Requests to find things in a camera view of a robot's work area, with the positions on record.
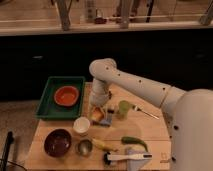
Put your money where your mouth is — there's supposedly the red yellow apple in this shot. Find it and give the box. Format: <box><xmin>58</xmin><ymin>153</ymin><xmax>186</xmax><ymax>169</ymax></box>
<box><xmin>91</xmin><ymin>107</ymin><xmax>105</xmax><ymax>122</ymax></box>

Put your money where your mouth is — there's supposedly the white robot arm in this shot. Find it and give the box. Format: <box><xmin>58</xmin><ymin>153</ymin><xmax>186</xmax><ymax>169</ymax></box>
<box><xmin>89</xmin><ymin>58</ymin><xmax>213</xmax><ymax>171</ymax></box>

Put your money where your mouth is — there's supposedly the green plastic cup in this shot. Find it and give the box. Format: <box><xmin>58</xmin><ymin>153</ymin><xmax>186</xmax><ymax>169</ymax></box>
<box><xmin>117</xmin><ymin>100</ymin><xmax>131</xmax><ymax>119</ymax></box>

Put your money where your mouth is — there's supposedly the white paper cup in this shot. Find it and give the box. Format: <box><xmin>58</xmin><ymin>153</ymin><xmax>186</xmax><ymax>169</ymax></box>
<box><xmin>73</xmin><ymin>117</ymin><xmax>90</xmax><ymax>136</ymax></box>

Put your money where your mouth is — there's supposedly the small metal cup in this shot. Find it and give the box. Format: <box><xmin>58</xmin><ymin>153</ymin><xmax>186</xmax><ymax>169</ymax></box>
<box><xmin>77</xmin><ymin>139</ymin><xmax>93</xmax><ymax>156</ymax></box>

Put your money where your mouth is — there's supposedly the bunch of dark grapes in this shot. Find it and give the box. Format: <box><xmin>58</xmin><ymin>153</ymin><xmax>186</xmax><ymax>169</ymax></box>
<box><xmin>108</xmin><ymin>91</ymin><xmax>112</xmax><ymax>99</ymax></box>

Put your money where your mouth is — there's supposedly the black white eraser block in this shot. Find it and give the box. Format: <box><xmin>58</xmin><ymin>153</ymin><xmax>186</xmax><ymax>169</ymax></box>
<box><xmin>106</xmin><ymin>105</ymin><xmax>115</xmax><ymax>113</ymax></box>

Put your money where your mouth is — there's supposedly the blue sponge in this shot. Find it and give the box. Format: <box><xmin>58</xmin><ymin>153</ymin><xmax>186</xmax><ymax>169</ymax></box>
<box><xmin>92</xmin><ymin>114</ymin><xmax>112</xmax><ymax>127</ymax></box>

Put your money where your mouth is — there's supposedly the orange bowl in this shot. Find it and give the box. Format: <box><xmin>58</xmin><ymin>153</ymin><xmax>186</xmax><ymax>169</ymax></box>
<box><xmin>54</xmin><ymin>86</ymin><xmax>79</xmax><ymax>107</ymax></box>

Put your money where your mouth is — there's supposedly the silver fork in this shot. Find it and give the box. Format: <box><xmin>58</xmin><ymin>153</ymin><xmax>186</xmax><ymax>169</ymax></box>
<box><xmin>132</xmin><ymin>105</ymin><xmax>159</xmax><ymax>120</ymax></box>

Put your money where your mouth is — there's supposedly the yellow banana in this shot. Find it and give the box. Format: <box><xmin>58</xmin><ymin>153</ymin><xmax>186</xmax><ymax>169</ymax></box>
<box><xmin>92</xmin><ymin>139</ymin><xmax>117</xmax><ymax>152</ymax></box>

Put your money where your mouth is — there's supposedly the green chili pepper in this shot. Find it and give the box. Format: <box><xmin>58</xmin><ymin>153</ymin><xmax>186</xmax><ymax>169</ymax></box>
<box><xmin>121</xmin><ymin>136</ymin><xmax>148</xmax><ymax>152</ymax></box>

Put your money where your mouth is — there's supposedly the green plastic tray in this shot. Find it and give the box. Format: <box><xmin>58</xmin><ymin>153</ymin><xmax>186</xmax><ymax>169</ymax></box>
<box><xmin>36</xmin><ymin>76</ymin><xmax>85</xmax><ymax>121</ymax></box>

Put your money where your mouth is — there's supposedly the dark maroon bowl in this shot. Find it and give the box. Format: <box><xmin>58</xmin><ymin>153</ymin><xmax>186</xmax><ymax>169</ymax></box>
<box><xmin>44</xmin><ymin>129</ymin><xmax>72</xmax><ymax>158</ymax></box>

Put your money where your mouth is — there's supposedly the grey cloth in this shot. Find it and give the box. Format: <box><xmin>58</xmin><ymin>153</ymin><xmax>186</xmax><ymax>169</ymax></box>
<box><xmin>125</xmin><ymin>147</ymin><xmax>152</xmax><ymax>171</ymax></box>

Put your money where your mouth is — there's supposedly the black stand pole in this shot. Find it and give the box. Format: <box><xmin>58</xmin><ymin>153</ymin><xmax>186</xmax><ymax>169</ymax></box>
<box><xmin>0</xmin><ymin>131</ymin><xmax>14</xmax><ymax>171</ymax></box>

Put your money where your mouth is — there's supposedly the white handled brush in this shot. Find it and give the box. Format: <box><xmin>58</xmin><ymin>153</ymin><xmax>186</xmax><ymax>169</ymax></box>
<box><xmin>103</xmin><ymin>153</ymin><xmax>152</xmax><ymax>165</ymax></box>

